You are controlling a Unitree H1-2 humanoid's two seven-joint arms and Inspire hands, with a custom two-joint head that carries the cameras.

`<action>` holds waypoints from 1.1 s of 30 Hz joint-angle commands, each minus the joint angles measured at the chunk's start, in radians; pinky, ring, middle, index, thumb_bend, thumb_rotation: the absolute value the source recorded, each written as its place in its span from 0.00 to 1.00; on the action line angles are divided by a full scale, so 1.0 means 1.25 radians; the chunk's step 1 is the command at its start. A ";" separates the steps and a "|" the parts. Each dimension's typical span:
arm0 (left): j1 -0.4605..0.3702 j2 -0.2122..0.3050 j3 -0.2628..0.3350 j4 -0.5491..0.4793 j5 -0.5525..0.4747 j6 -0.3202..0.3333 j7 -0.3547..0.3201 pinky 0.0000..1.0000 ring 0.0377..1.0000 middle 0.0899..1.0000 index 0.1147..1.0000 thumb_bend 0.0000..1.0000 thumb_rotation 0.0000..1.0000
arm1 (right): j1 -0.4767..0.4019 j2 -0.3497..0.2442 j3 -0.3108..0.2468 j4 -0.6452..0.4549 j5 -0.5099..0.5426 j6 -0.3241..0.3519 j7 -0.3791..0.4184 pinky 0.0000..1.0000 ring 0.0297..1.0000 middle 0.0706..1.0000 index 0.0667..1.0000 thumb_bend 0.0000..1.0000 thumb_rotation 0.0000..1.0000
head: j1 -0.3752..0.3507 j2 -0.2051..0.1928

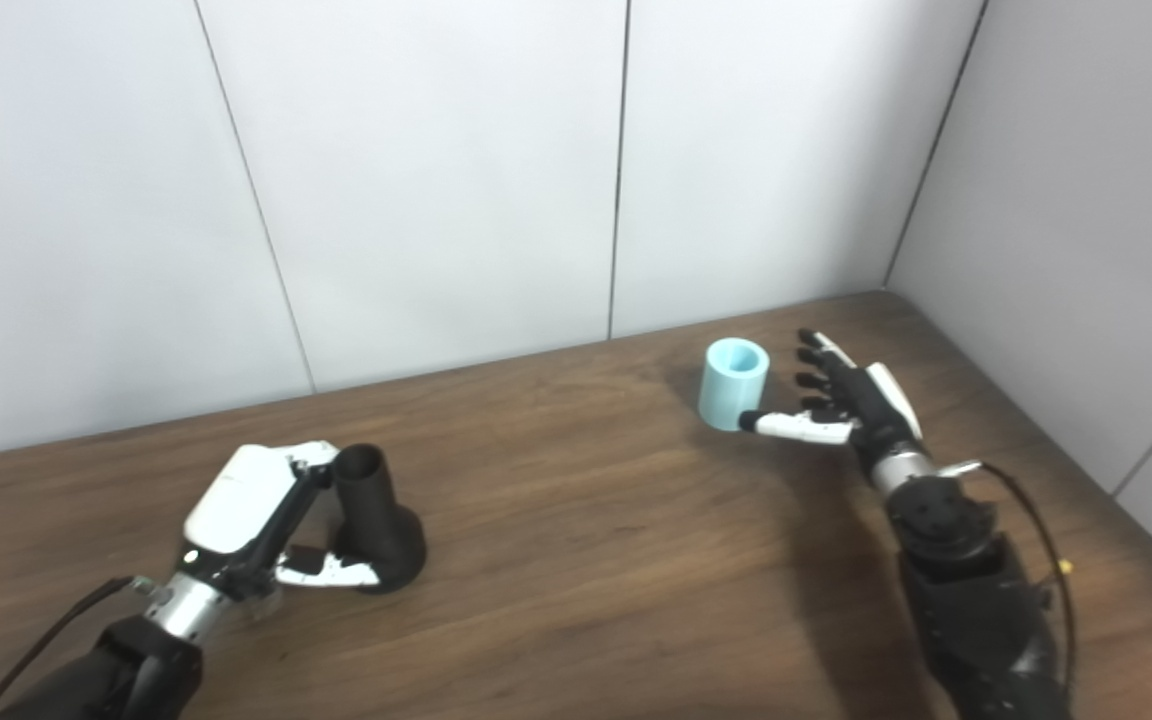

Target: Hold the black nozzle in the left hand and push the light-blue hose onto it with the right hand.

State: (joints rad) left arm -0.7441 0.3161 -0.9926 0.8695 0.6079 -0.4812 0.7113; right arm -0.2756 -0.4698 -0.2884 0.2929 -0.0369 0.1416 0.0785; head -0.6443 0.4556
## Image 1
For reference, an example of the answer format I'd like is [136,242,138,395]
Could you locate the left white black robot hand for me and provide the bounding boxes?
[176,440,382,603]

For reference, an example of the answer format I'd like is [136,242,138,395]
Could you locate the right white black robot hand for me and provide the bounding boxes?
[739,329,927,479]

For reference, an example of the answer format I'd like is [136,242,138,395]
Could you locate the light-blue hose piece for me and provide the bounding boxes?
[698,338,771,433]

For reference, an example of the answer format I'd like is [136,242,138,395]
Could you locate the black flared nozzle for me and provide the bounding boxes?
[331,444,428,595]

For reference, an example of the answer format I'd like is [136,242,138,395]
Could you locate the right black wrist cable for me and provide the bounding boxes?
[941,460,1079,701]

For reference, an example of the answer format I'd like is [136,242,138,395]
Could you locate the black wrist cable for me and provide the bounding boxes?
[0,576,152,720]
[941,460,1079,701]

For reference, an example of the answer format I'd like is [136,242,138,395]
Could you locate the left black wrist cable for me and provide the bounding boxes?
[0,576,152,720]

